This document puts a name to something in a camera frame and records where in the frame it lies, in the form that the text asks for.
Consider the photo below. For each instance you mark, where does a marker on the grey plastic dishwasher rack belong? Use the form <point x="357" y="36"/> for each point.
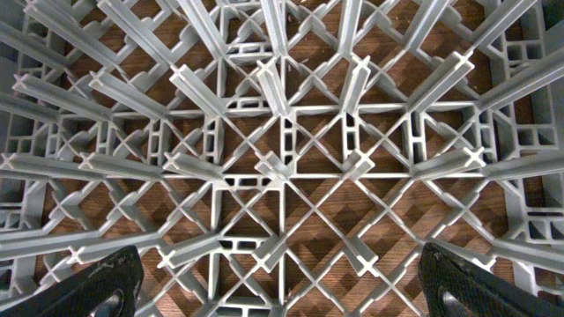
<point x="281" y="157"/>

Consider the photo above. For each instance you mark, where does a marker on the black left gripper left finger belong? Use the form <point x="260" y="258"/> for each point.
<point x="109" y="287"/>

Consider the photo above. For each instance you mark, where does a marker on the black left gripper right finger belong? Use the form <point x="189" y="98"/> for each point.
<point x="454" y="286"/>

